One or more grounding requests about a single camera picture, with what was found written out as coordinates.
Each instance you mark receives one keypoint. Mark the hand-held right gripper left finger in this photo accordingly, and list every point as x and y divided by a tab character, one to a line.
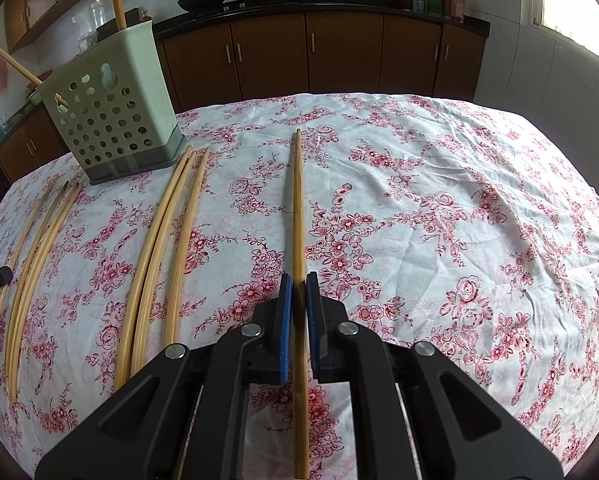
285	330

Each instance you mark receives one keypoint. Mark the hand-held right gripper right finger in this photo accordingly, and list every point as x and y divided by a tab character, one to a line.
313	330

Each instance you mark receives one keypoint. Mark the green perforated utensil holder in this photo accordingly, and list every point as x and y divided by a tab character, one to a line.
144	85

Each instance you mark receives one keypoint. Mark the short brown base cabinet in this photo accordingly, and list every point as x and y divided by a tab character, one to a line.
24	155

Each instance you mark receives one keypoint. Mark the red floral white tablecloth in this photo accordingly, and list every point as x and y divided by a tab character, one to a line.
429	210

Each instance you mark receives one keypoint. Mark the green basin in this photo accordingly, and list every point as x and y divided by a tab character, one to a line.
35	96

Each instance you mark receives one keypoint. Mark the long brown base cabinet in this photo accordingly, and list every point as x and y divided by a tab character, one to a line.
344	60

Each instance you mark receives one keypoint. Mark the black kitchen countertop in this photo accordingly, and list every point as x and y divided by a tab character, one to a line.
339	6

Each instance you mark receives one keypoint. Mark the large bright window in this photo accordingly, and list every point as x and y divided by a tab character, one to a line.
569	0

